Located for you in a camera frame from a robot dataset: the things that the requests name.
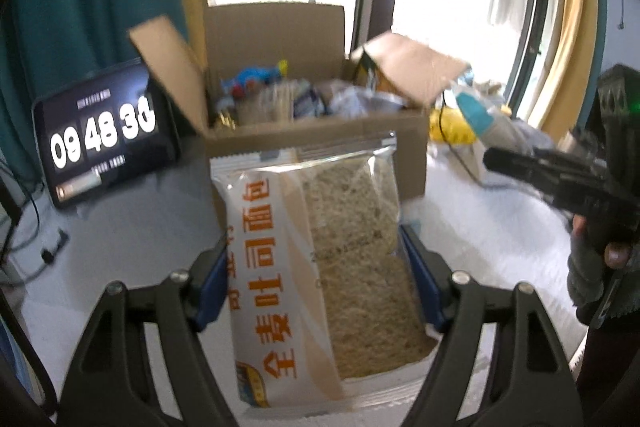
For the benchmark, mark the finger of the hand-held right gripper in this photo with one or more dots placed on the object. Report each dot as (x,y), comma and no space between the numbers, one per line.
(520,172)
(565,159)

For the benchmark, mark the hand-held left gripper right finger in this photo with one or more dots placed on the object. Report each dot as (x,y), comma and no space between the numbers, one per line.
(425,282)

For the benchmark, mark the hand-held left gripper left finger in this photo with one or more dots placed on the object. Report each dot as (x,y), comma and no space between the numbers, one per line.
(212,287)

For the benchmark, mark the white bread packet orange print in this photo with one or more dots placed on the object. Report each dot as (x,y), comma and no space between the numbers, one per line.
(300,257)

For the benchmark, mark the cardboard box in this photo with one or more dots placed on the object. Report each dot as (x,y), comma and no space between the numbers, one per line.
(410,147)

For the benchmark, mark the clear snack packet colourful print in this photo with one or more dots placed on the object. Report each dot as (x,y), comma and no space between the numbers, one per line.
(360,102)

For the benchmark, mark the person's right forearm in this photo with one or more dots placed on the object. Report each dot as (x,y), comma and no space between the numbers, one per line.
(610,372)

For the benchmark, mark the person's right hand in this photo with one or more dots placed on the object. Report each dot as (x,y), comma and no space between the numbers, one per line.
(587,267)

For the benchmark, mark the white plastic device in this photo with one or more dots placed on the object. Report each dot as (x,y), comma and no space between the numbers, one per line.
(500,142)

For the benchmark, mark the grey cloth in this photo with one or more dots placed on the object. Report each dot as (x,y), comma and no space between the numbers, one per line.
(535,134)

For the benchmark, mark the blue white pouch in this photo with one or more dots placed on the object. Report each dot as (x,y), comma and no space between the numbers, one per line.
(475,112)

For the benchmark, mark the yellow plastic bag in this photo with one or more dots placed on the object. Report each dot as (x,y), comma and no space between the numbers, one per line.
(450,127)

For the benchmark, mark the tablet with clock display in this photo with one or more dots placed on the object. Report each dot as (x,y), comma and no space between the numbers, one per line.
(100,142)

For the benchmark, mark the clear brown bread packet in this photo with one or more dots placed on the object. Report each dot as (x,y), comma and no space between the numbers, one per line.
(270,104)

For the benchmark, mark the dark blue snack packet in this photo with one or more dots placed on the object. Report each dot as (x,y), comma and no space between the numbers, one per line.
(307,102)

